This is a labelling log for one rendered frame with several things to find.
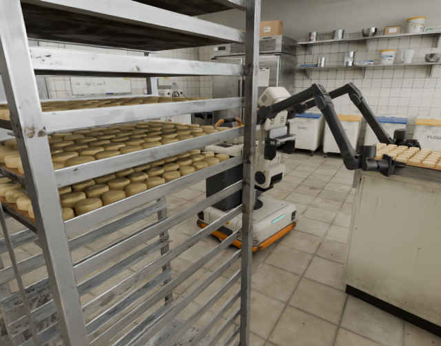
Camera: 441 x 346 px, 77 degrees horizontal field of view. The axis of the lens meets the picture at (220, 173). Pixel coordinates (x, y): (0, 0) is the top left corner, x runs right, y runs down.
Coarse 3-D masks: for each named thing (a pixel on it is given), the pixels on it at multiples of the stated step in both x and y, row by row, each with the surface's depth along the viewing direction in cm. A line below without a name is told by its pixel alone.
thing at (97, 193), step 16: (160, 160) 85; (176, 160) 88; (192, 160) 87; (208, 160) 85; (224, 160) 88; (112, 176) 70; (128, 176) 71; (144, 176) 71; (160, 176) 70; (176, 176) 71; (0, 192) 63; (16, 192) 60; (64, 192) 61; (80, 192) 60; (96, 192) 61; (112, 192) 60; (128, 192) 62; (16, 208) 57; (64, 208) 52; (80, 208) 53; (96, 208) 54
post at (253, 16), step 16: (256, 0) 75; (256, 16) 77; (256, 32) 78; (256, 48) 80; (256, 64) 81; (256, 80) 83; (256, 96) 85; (256, 112) 86; (240, 288) 106; (240, 304) 109; (240, 320) 111; (240, 336) 113
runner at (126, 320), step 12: (240, 228) 98; (228, 240) 92; (216, 252) 88; (192, 264) 78; (204, 264) 83; (180, 276) 75; (168, 288) 72; (156, 300) 68; (132, 312) 63; (120, 324) 60; (96, 336) 56; (108, 336) 58
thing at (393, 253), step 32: (384, 192) 146; (416, 192) 136; (352, 224) 161; (384, 224) 149; (416, 224) 139; (352, 256) 166; (384, 256) 153; (416, 256) 142; (352, 288) 174; (384, 288) 157; (416, 288) 146; (416, 320) 152
